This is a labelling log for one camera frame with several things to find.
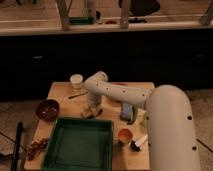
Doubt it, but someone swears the black wooden board eraser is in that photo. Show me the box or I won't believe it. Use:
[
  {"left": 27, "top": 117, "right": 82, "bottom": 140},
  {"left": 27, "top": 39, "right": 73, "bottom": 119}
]
[{"left": 81, "top": 107, "right": 103, "bottom": 119}]

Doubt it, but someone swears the red dried chili bunch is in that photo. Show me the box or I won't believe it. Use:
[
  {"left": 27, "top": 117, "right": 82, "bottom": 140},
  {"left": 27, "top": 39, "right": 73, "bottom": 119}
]
[{"left": 27, "top": 138, "right": 49, "bottom": 161}]

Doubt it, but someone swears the wooden handled knife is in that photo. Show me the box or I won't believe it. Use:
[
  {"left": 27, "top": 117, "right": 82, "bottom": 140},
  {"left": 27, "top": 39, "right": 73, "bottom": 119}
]
[{"left": 68, "top": 92, "right": 88, "bottom": 99}]

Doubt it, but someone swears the green plastic cup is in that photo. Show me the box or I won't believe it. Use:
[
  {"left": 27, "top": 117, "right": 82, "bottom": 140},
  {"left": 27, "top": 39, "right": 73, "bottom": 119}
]
[{"left": 141, "top": 113, "right": 147, "bottom": 128}]

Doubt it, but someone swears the white paper cup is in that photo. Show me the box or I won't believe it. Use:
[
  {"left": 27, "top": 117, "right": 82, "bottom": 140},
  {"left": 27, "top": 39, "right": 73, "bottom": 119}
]
[{"left": 70, "top": 74, "right": 83, "bottom": 89}]

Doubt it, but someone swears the green plastic tray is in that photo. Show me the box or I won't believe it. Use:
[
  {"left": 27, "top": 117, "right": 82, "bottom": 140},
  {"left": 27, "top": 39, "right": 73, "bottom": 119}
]
[{"left": 41, "top": 118, "right": 113, "bottom": 171}]

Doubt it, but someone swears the black cable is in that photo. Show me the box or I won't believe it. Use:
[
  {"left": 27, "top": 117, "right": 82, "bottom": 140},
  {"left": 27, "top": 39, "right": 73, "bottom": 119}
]
[{"left": 196, "top": 138, "right": 213, "bottom": 154}]

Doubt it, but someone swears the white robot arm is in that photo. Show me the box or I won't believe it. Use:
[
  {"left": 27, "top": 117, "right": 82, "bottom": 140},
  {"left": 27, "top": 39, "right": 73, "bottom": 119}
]
[{"left": 84, "top": 71, "right": 201, "bottom": 171}]

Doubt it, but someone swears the black pole stand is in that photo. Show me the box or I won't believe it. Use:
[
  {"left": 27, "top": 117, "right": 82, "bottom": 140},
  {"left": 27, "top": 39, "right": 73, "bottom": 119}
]
[{"left": 10, "top": 122, "right": 24, "bottom": 171}]

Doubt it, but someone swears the red yellow apple toy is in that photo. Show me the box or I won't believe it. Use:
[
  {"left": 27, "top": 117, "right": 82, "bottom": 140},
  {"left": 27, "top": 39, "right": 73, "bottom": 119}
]
[{"left": 118, "top": 128, "right": 133, "bottom": 145}]

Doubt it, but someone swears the dark red bowl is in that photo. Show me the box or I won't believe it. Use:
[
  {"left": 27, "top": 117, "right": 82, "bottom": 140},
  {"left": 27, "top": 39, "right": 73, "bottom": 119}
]
[{"left": 35, "top": 99, "right": 60, "bottom": 122}]

